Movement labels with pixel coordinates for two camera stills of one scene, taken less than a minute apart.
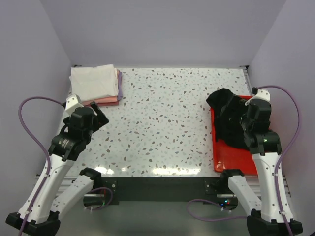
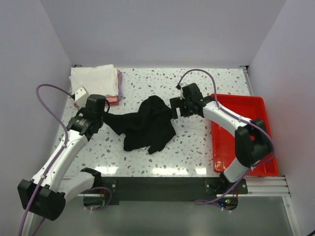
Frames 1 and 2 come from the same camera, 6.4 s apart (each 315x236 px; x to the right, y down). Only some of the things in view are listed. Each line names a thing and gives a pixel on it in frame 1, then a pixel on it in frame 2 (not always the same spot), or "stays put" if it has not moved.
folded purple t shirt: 120,87 stays put
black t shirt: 228,107 → 150,127
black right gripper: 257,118 → 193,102
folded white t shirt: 93,83 stays put
